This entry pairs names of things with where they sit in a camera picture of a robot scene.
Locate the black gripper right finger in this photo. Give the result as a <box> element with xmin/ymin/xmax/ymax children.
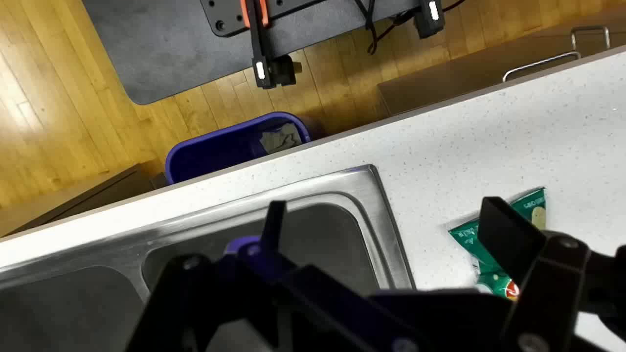
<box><xmin>479</xmin><ymin>198</ymin><xmax>545</xmax><ymax>284</ymax></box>

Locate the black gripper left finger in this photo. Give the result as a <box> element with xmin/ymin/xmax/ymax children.
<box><xmin>259</xmin><ymin>202</ymin><xmax>287</xmax><ymax>253</ymax></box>

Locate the green snack packet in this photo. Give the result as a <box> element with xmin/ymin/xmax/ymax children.
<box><xmin>447</xmin><ymin>188</ymin><xmax>547</xmax><ymax>302</ymax></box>

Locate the stainless steel double sink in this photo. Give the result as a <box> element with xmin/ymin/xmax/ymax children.
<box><xmin>0</xmin><ymin>165</ymin><xmax>414</xmax><ymax>352</ymax></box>

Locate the blue trash bin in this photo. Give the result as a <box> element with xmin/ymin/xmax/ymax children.
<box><xmin>164</xmin><ymin>112</ymin><xmax>310</xmax><ymax>184</ymax></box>

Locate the black tripod stand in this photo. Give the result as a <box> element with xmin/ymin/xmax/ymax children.
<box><xmin>197</xmin><ymin>0</ymin><xmax>449</xmax><ymax>91</ymax></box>

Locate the metal cabinet drawer handle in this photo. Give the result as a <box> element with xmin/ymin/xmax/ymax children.
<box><xmin>500</xmin><ymin>26</ymin><xmax>613</xmax><ymax>85</ymax></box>

